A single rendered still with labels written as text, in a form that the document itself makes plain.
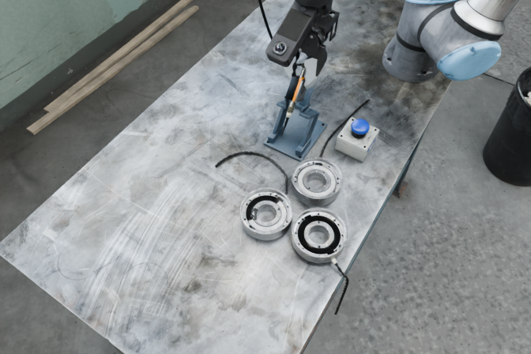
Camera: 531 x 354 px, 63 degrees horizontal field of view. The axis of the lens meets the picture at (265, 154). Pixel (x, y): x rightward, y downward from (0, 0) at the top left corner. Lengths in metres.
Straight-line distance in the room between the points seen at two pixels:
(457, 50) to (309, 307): 0.59
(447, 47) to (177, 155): 0.63
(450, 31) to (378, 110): 0.24
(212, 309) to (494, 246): 1.36
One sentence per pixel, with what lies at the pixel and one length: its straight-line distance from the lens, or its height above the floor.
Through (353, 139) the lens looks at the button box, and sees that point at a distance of 0.98.
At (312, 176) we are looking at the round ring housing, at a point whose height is 0.81.
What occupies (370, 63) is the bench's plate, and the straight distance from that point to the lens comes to 1.23.
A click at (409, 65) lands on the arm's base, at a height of 0.84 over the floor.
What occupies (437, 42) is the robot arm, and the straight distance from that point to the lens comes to 1.04.
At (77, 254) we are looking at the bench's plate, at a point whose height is 0.80.
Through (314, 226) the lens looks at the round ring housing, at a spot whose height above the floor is 0.83.
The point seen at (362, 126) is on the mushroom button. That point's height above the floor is 0.87.
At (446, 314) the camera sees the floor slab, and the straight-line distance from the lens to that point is 1.78.
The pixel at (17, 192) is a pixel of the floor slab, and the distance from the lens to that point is 2.16.
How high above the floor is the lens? 1.59
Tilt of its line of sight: 53 degrees down
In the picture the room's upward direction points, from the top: 1 degrees counter-clockwise
